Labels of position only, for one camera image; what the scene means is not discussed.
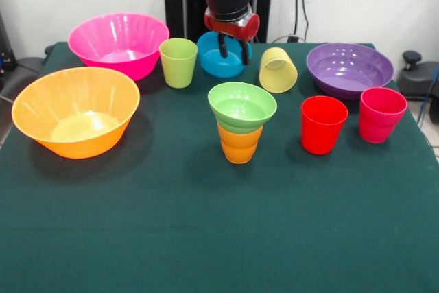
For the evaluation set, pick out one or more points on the purple bowl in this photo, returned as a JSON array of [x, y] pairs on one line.
[[350, 83]]

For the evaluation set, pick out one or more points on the large orange bowl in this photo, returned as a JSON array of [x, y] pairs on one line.
[[75, 142]]

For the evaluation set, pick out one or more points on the magenta cup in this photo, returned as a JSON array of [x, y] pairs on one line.
[[377, 125]]

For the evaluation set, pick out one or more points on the dark chair base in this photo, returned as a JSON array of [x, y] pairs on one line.
[[416, 80], [24, 73]]

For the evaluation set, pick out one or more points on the blue bowl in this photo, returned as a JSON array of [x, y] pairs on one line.
[[212, 66]]

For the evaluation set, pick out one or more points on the yellow cup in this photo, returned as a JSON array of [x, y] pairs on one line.
[[278, 77]]

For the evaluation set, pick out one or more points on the orange cup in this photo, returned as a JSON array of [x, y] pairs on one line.
[[240, 149]]

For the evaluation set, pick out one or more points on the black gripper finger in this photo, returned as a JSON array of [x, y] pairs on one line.
[[223, 46], [245, 53]]

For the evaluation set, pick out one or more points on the large pink bowl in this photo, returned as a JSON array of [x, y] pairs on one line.
[[116, 42]]

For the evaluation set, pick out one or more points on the red cup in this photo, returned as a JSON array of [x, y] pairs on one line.
[[320, 135]]

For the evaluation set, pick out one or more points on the lime green cup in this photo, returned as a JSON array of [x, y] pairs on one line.
[[178, 73]]

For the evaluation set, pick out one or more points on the dark green tablecloth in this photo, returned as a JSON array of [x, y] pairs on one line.
[[205, 204]]

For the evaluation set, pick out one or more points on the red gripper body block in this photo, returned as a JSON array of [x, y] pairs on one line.
[[233, 29]]

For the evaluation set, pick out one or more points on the small green bowl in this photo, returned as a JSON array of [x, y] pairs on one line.
[[240, 107]]

